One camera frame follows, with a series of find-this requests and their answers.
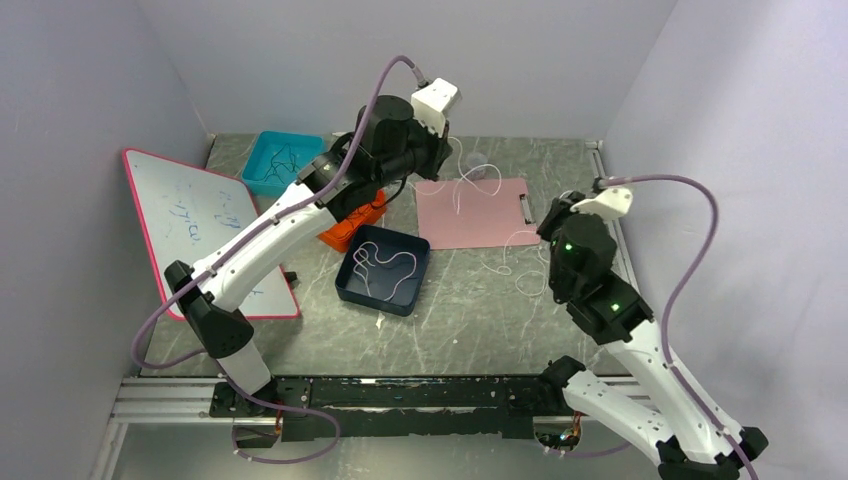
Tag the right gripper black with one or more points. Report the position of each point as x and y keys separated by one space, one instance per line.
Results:
x=559 y=209

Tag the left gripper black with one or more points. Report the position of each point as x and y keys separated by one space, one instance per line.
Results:
x=441 y=150

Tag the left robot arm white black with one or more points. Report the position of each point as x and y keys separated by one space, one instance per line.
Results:
x=399 y=138

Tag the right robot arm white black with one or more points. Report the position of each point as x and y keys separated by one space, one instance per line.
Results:
x=685 y=434

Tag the small clear plastic cup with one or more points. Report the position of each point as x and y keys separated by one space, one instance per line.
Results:
x=474 y=161

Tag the pink clipboard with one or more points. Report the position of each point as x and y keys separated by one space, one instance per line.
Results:
x=489 y=213

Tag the orange plastic tray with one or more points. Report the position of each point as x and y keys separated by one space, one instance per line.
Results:
x=339 y=237

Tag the dark blue plastic tray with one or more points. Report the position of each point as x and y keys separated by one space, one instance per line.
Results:
x=384 y=270

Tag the teal plastic tray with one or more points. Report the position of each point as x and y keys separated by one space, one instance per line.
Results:
x=275 y=160

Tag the black whiteboard stand foot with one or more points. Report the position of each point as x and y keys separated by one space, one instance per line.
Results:
x=290 y=277

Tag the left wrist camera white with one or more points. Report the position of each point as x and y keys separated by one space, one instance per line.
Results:
x=432 y=105

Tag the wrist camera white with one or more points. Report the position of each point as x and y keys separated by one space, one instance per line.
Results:
x=432 y=105
x=610 y=204

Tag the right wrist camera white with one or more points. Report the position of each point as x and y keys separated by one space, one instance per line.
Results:
x=610 y=204

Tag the whiteboard with pink frame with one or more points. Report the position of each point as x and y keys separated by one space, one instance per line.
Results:
x=185 y=212

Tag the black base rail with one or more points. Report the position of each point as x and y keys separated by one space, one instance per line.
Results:
x=302 y=408

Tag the aluminium frame rail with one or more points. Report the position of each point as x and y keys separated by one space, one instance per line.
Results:
x=163 y=401

